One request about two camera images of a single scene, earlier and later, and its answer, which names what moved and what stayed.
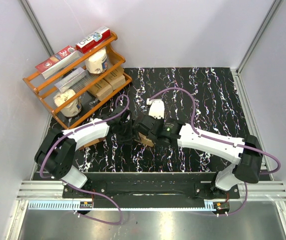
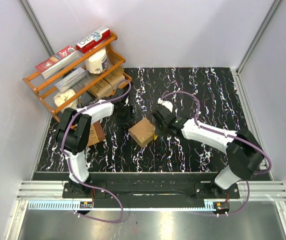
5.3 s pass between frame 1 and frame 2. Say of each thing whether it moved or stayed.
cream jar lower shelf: stayed
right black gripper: moved
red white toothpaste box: stayed
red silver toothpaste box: stayed
